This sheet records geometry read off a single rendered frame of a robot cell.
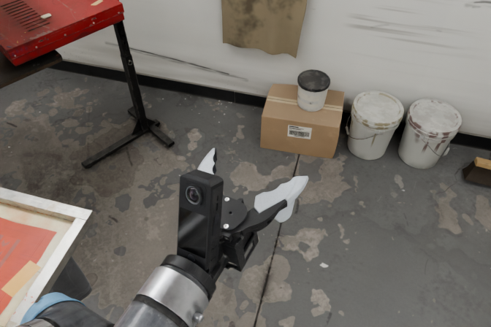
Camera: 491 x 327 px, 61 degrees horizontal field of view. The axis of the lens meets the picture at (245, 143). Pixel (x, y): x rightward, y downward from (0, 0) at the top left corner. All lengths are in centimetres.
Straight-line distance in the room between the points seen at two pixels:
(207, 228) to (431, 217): 237
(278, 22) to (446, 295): 178
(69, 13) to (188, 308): 188
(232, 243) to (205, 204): 8
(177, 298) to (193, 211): 9
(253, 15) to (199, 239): 229
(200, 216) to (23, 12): 195
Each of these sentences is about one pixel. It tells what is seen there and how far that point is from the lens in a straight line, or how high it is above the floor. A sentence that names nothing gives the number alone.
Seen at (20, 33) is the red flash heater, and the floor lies 110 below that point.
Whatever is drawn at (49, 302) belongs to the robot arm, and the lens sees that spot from 64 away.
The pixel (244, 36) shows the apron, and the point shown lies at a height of 63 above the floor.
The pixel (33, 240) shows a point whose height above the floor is 95.
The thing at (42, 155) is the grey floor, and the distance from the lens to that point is 316.
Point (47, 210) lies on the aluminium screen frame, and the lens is 153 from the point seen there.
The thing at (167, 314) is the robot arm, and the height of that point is 169.
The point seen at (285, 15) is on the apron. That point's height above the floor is 81.
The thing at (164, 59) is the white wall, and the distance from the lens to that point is 322.
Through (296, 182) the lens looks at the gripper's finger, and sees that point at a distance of 56.
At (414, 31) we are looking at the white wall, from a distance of 269.
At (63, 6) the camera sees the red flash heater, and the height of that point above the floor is 110.
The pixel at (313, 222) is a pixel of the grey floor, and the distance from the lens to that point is 256.
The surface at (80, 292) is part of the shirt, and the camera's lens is 181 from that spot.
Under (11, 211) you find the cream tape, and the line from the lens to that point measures 162.
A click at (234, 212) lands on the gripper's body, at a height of 169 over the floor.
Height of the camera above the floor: 213
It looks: 47 degrees down
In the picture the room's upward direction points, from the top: straight up
